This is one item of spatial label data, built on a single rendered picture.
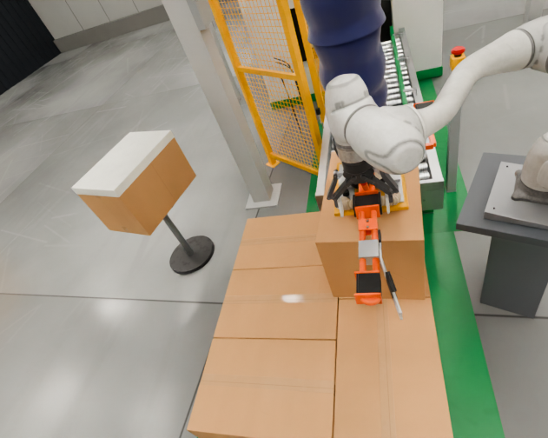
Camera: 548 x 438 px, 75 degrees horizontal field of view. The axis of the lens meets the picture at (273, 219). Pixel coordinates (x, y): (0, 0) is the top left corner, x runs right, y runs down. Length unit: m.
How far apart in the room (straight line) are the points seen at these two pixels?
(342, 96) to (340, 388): 1.11
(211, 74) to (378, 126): 1.96
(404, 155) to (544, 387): 1.66
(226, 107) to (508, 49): 1.95
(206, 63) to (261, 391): 1.98
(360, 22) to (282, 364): 1.30
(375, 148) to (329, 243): 0.74
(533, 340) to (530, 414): 0.37
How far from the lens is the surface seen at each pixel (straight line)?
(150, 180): 2.41
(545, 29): 1.16
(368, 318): 1.65
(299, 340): 1.66
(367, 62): 1.22
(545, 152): 1.63
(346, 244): 1.40
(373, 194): 1.33
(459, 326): 2.26
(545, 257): 1.94
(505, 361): 2.21
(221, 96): 2.66
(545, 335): 2.32
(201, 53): 2.56
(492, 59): 1.08
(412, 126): 0.75
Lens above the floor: 1.99
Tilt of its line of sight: 42 degrees down
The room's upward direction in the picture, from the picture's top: 23 degrees counter-clockwise
